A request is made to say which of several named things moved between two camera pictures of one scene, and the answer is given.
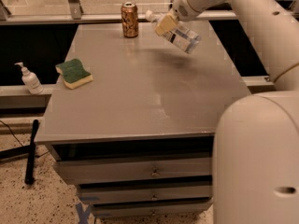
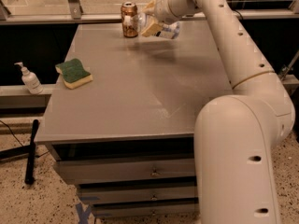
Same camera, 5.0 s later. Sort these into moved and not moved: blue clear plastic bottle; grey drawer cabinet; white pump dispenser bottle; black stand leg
Moved: blue clear plastic bottle
Not moved: white pump dispenser bottle; grey drawer cabinet; black stand leg
